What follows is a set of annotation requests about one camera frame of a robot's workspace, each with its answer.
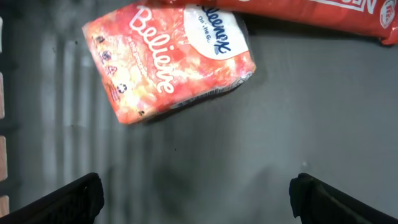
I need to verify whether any grey plastic shopping basket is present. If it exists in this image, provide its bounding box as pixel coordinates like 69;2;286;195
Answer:
1;1;397;223

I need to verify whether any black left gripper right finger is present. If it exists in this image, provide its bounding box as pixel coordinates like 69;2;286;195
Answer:
289;173;397;224

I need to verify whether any red coffee stick sachet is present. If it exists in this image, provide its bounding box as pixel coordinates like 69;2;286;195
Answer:
167;0;397;45

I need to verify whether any orange Kleenex tissue pack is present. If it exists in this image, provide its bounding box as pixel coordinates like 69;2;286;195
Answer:
83;2;256;124

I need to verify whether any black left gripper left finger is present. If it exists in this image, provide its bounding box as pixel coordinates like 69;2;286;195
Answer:
1;172;104;224

